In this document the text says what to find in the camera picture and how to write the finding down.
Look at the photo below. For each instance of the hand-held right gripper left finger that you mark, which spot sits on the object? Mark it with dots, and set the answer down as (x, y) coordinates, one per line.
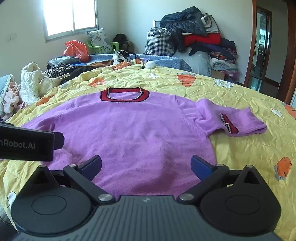
(92, 165)

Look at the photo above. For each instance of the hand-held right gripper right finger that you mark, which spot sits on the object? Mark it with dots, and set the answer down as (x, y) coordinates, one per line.
(200, 167)

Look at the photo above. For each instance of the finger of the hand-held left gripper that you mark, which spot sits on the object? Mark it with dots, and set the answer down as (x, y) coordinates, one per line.
(59, 140)

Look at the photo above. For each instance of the purple knit sweater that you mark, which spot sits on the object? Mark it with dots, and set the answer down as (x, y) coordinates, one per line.
(129, 129)

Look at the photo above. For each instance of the pile of assorted clothes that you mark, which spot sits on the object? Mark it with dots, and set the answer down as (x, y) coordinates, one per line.
(222, 60)

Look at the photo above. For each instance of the pink cloth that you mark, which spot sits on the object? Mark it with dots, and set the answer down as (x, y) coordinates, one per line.
(9, 97)

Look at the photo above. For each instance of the white quilted jacket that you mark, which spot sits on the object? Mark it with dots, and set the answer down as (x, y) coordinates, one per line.
(31, 81)

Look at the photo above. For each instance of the black white zigzag cloth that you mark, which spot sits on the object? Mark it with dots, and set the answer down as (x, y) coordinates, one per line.
(57, 69)

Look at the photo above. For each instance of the yellow floral quilt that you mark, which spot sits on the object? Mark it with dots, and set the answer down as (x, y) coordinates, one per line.
(242, 97)

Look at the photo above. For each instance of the orange plastic bag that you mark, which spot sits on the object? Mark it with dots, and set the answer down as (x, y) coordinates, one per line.
(76, 49)

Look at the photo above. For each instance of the green plastic chair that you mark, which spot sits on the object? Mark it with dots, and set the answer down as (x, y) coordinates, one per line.
(94, 48)

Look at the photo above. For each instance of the floral pillow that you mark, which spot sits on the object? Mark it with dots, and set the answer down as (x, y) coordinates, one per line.
(100, 39)

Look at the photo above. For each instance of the blue quilted blanket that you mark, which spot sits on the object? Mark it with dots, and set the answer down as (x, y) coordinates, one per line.
(161, 60)

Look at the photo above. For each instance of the white plush ball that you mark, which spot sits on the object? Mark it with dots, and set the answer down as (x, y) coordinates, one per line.
(150, 64)

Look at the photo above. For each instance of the dark backpack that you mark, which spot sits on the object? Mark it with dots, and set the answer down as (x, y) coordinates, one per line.
(122, 41)

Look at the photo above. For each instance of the window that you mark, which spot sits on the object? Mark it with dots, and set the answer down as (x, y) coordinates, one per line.
(69, 16)

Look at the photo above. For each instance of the red garment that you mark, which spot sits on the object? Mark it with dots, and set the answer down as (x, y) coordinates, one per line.
(201, 40)

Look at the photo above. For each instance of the houndstooth bag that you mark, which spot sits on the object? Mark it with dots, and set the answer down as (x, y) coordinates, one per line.
(159, 41)

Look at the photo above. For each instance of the white black trimmed garment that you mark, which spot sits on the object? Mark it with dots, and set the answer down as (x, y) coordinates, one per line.
(210, 23)

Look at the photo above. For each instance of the wooden door frame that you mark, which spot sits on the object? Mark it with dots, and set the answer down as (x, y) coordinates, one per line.
(251, 41)

